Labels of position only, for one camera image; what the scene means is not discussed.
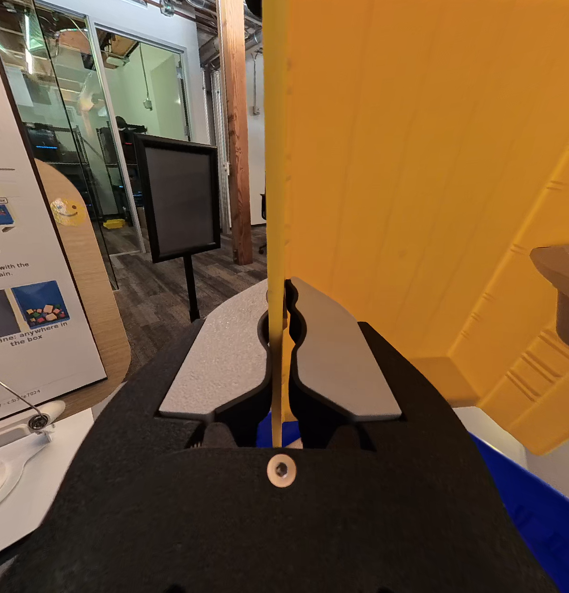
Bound wooden support post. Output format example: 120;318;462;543
217;0;254;266

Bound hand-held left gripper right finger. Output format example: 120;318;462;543
284;277;403;423

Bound black shelving rack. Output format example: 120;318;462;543
25;116;146;218

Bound instruction sheet on stand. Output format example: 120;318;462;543
0;158;132;559

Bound yellow smiley sticker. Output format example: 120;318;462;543
50;198;87;227

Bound yellow plastic box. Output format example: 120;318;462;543
261;0;569;457

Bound blue plastic box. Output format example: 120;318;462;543
256;410;569;593

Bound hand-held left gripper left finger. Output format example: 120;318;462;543
158;279;273;423

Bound black sign frame stand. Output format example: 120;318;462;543
134;133;221;322

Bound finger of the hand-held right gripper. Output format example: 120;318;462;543
529;245;569;354

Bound printed instruction sheet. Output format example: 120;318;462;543
0;42;108;424

